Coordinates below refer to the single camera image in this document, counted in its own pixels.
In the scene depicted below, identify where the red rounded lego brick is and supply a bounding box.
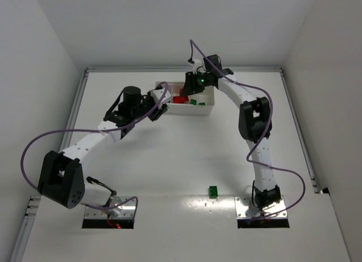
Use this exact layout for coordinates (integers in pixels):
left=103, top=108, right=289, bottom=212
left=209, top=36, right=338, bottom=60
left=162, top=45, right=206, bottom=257
left=173, top=88, right=189, bottom=104

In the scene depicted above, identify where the green square lego brick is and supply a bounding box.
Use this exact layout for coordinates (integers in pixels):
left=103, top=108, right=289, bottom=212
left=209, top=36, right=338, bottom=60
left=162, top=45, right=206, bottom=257
left=208, top=186, right=218, bottom=199

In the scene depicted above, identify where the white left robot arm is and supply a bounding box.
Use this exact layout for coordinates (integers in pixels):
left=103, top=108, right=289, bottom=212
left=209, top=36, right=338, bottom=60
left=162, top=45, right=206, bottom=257
left=37, top=82, right=171, bottom=211

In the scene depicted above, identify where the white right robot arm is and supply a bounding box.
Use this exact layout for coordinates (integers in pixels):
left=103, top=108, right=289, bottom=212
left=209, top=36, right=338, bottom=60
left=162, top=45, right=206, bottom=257
left=181, top=55, right=281, bottom=210

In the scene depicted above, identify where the white compartment tray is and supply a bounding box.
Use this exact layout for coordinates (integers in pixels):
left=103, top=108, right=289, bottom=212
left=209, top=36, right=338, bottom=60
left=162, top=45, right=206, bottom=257
left=166, top=82, right=215, bottom=116

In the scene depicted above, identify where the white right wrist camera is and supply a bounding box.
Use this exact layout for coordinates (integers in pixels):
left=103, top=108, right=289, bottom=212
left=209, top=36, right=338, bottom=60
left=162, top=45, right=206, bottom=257
left=187, top=58, right=203, bottom=74

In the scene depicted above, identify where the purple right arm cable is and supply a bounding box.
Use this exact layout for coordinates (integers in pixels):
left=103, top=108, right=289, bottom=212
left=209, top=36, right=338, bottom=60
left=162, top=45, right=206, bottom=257
left=187, top=39, right=307, bottom=222

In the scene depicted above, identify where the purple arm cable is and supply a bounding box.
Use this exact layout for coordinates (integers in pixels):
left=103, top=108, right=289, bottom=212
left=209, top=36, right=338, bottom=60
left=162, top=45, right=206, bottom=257
left=21, top=80, right=170, bottom=212
left=187, top=39, right=307, bottom=222

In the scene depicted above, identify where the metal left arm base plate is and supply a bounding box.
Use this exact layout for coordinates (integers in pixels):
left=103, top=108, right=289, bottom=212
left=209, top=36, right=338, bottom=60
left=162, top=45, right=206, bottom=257
left=84, top=196, right=139, bottom=220

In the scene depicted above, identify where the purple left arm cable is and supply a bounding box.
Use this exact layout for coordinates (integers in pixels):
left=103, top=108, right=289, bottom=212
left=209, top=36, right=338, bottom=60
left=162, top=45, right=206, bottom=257
left=21, top=80, right=170, bottom=212

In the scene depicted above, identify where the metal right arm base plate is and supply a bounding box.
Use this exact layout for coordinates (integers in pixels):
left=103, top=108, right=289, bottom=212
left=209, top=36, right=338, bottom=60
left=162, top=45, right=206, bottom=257
left=234, top=197, right=288, bottom=220

